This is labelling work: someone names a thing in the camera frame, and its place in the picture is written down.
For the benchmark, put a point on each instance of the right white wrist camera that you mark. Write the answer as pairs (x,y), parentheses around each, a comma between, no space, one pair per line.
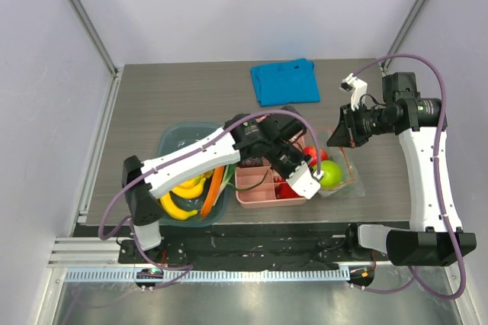
(356,88)

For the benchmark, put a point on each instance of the orange carrot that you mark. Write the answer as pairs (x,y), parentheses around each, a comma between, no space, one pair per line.
(214,188)

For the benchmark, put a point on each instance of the teal plastic fruit bin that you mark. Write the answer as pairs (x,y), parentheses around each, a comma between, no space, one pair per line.
(175,138)

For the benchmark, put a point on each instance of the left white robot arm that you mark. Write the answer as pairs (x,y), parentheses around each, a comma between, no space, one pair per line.
(145,182)

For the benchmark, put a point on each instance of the yellow banana lower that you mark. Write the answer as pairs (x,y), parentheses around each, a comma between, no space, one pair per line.
(173,210)

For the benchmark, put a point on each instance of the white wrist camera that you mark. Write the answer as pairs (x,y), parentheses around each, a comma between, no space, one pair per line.
(356,88)
(305,181)

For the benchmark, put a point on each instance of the slotted cable duct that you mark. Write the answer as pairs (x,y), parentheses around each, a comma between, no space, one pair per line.
(83,275)

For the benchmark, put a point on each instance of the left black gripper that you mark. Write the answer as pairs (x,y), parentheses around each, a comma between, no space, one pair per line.
(300,158)

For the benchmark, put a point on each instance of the pink divided organizer tray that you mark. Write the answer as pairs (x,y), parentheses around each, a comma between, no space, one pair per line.
(264,195)

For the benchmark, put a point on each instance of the clear zip top bag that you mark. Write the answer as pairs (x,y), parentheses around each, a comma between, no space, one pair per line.
(351,183)

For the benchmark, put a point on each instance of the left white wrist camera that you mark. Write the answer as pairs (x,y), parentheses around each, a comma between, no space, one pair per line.
(305,181)

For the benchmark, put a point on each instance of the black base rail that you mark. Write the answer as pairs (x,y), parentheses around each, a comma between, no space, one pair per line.
(259,247)

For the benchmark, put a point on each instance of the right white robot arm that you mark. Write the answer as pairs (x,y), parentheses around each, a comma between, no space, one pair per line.
(434,224)

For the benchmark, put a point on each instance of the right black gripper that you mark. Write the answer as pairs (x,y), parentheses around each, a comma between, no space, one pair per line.
(348,125)

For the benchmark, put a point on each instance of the blue folded cloth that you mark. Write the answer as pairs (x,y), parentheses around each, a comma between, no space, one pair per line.
(291,82)

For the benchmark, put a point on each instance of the red pepper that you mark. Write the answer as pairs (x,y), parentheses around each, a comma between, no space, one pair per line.
(314,154)

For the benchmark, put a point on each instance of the yellow green bell pepper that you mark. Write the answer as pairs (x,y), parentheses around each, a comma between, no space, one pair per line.
(206,175)

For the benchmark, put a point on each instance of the green apple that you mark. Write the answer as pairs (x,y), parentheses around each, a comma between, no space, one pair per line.
(332,175)

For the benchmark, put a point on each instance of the yellow banana middle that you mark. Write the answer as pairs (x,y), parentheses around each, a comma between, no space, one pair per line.
(189,189)

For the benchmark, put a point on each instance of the yellow banana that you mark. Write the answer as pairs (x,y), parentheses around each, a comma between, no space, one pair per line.
(173,210)
(189,189)

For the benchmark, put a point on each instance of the green onion stalk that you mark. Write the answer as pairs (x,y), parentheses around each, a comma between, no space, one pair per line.
(244,179)

